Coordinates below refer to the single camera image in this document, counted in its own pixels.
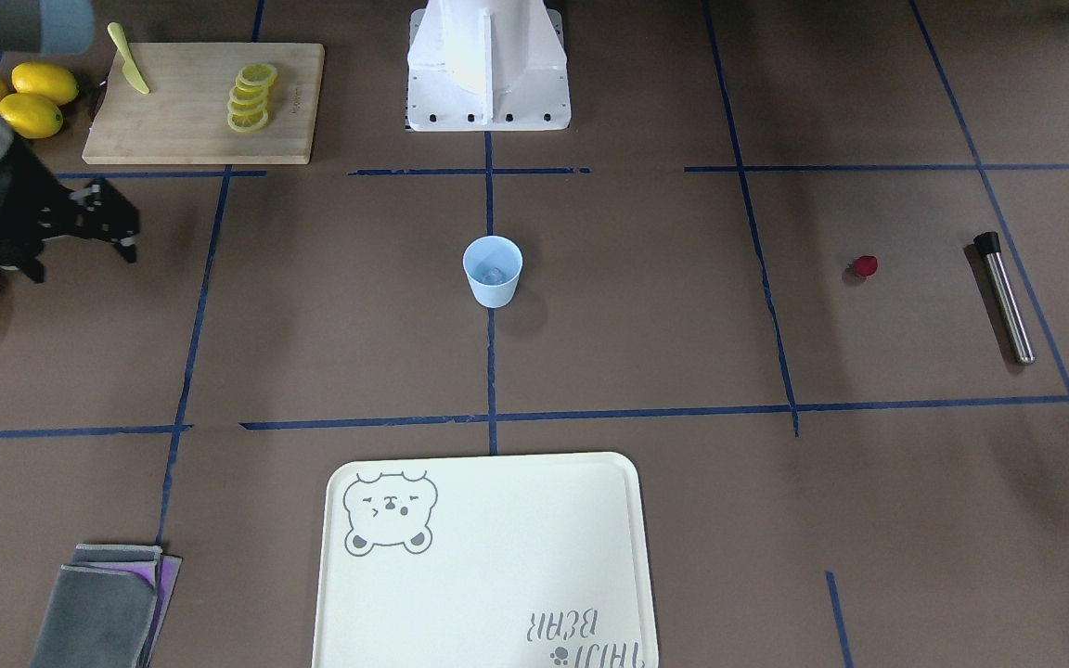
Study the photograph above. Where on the lemon slices row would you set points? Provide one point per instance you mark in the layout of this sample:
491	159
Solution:
248	102

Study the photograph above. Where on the bamboo cutting board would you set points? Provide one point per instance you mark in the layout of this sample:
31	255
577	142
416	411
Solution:
182	120

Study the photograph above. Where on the clear ice cube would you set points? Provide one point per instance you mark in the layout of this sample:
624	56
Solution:
494	277

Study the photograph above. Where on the grey folded cloth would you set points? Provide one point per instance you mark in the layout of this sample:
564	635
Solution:
108	606

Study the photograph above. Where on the red strawberry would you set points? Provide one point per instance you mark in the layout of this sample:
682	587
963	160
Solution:
864	266

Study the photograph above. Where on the light blue plastic cup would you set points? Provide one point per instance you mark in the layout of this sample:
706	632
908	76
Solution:
492	251

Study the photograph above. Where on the yellow-green plastic knife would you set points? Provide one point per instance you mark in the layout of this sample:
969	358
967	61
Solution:
130	72

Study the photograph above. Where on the cream bear serving tray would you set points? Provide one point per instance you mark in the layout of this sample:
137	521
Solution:
489	561

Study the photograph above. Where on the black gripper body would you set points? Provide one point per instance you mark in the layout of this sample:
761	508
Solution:
27	197

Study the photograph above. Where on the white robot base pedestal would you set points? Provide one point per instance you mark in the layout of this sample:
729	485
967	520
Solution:
487	66

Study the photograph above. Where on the stainless steel muddler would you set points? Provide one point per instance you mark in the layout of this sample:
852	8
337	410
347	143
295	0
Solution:
989	249

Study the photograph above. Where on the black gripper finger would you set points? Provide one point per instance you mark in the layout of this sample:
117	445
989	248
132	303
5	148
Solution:
127	249
34	270

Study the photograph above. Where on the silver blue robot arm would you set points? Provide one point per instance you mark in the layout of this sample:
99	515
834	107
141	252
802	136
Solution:
44	28

